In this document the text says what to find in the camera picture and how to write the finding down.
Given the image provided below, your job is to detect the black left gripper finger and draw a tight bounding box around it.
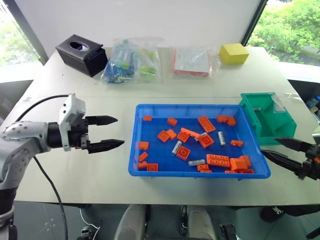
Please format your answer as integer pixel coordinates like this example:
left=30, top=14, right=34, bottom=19
left=87, top=139, right=125, bottom=154
left=86, top=115, right=119, bottom=127

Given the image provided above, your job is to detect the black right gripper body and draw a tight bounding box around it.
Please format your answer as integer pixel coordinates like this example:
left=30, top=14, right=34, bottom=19
left=297, top=143, right=320, bottom=181

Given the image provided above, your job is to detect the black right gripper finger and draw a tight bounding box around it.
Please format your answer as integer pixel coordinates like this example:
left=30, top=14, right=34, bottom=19
left=260, top=149, right=305, bottom=176
left=273, top=137, right=315, bottom=153

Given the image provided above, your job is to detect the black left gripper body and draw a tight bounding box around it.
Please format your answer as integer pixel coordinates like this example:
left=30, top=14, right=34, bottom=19
left=67, top=116, right=91, bottom=151

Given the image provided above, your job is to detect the green plastic bin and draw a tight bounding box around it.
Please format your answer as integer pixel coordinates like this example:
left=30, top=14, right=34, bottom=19
left=238, top=91, right=298, bottom=147

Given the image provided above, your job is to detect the black tissue box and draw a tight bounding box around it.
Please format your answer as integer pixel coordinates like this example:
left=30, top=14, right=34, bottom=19
left=55, top=33, right=109, bottom=78

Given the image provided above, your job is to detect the yellow block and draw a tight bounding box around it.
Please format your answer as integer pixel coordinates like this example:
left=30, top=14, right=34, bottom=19
left=218, top=43, right=250, bottom=65

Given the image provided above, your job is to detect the blue bottle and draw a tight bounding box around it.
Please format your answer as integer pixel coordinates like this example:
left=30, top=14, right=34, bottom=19
left=306, top=95, right=320, bottom=114

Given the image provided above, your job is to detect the blue plastic tray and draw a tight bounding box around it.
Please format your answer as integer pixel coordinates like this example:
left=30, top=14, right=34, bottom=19
left=127, top=103, right=272, bottom=179

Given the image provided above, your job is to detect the black rounded object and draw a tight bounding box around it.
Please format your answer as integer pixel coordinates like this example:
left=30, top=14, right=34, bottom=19
left=260, top=205, right=285, bottom=224

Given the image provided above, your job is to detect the square orange block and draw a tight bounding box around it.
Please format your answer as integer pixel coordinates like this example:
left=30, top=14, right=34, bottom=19
left=176, top=145, right=192, bottom=161
left=176, top=131, right=191, bottom=144
left=157, top=130, right=171, bottom=143
left=166, top=128, right=178, bottom=141
left=198, top=134, right=215, bottom=149

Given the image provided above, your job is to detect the plastic bag of blue-green tubes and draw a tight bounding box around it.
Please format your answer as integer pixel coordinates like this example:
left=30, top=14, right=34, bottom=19
left=100, top=37, right=164, bottom=86

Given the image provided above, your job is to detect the orange 2x4 plastic building brick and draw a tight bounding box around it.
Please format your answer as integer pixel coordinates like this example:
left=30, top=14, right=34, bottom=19
left=206, top=153, right=231, bottom=167

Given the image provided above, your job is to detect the grey rounded robot leg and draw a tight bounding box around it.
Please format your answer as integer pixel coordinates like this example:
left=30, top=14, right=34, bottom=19
left=114, top=204, right=151, bottom=240
left=180, top=204, right=217, bottom=240

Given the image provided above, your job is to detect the long orange plastic brick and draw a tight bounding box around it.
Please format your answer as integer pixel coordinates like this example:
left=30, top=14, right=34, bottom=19
left=180, top=127, right=202, bottom=139

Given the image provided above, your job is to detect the orange plastic brick plate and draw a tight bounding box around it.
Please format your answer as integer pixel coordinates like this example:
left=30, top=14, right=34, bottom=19
left=197, top=115, right=217, bottom=134

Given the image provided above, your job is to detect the plastic bag of red-white cards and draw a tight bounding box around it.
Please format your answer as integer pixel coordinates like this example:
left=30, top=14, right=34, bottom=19
left=170, top=45, right=221, bottom=80

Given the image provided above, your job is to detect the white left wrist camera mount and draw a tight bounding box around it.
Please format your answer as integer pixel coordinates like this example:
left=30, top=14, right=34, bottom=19
left=58, top=93, right=87, bottom=152

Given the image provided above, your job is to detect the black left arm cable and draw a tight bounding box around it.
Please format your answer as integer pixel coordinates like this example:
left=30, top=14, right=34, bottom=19
left=14, top=94, right=70, bottom=240

